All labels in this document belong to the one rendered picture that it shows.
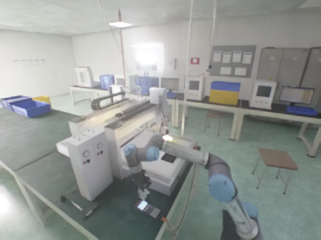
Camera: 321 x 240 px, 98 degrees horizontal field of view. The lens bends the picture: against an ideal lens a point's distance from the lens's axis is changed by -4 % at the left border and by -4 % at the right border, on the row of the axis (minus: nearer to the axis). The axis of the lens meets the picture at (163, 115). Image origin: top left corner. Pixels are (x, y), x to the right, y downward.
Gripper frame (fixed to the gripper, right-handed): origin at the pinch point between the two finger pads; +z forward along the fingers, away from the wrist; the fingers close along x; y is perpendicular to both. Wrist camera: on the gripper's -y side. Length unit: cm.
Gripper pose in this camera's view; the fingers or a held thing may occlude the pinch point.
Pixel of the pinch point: (143, 198)
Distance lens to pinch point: 104.7
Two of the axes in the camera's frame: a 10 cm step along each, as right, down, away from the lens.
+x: 5.1, -3.2, 8.0
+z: 2.2, 9.5, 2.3
